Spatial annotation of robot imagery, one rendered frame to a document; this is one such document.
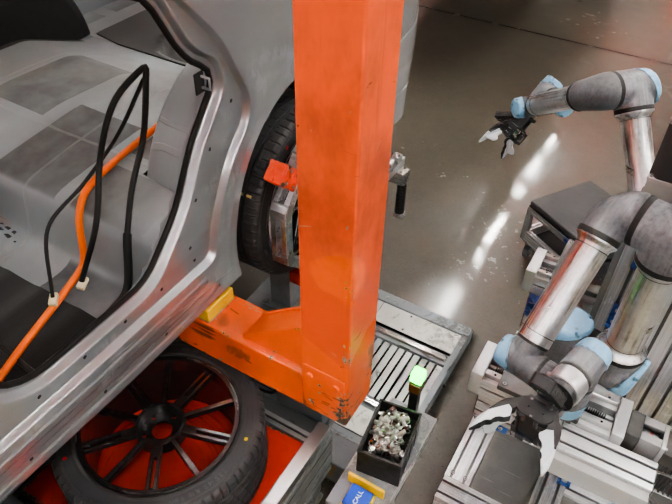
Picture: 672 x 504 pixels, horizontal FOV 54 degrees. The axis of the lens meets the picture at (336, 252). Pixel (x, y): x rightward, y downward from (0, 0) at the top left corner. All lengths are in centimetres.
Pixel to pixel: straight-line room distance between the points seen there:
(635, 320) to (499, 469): 100
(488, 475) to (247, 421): 86
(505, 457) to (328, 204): 132
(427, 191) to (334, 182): 244
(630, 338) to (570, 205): 178
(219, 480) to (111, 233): 80
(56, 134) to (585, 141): 326
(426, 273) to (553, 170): 127
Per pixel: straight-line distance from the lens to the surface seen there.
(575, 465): 191
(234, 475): 205
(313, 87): 135
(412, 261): 338
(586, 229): 150
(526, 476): 247
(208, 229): 199
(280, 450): 235
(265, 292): 288
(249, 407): 216
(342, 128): 136
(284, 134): 213
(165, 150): 214
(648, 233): 148
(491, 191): 394
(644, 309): 160
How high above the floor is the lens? 228
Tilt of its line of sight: 42 degrees down
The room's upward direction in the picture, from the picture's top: 1 degrees clockwise
